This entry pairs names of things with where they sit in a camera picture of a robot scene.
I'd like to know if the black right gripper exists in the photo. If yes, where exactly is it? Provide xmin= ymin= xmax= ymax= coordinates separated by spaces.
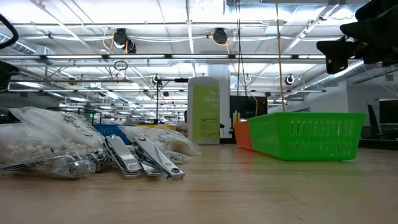
xmin=316 ymin=0 xmax=398 ymax=75

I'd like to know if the clear bag of cotton balls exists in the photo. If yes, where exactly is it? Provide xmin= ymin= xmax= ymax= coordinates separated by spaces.
xmin=0 ymin=107 xmax=105 ymax=164
xmin=118 ymin=124 xmax=201 ymax=164

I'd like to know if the black monitor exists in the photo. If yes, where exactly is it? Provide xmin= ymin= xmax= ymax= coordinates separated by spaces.
xmin=229 ymin=95 xmax=268 ymax=119
xmin=379 ymin=99 xmax=398 ymax=124

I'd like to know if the green plastic basket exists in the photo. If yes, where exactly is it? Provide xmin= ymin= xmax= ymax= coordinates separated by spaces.
xmin=247 ymin=112 xmax=368 ymax=162

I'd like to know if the orange plastic basket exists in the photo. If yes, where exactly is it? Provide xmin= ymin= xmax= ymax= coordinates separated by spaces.
xmin=233 ymin=121 xmax=256 ymax=152

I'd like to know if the white wipes canister green label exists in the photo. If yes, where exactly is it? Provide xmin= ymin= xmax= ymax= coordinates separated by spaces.
xmin=187 ymin=76 xmax=221 ymax=146

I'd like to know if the black boom stand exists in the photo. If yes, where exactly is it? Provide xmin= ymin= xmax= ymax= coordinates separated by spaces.
xmin=154 ymin=77 xmax=190 ymax=125

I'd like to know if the yellow plastic basket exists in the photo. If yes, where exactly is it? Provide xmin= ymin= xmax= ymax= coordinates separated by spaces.
xmin=135 ymin=123 xmax=177 ymax=131

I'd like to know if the blue plastic basket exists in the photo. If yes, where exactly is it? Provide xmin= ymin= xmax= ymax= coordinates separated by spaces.
xmin=93 ymin=124 xmax=131 ymax=146

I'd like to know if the clear bag of metal tools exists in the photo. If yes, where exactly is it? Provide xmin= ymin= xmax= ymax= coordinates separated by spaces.
xmin=0 ymin=151 xmax=108 ymax=180

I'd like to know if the silver ventilation duct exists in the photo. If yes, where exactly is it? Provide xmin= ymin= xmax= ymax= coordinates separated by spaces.
xmin=303 ymin=60 xmax=364 ymax=91

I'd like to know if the yellow hanging cable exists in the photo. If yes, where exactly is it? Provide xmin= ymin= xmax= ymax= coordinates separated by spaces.
xmin=275 ymin=0 xmax=286 ymax=113

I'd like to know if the black hanging cable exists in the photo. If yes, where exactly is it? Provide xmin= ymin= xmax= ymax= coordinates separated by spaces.
xmin=235 ymin=0 xmax=249 ymax=97

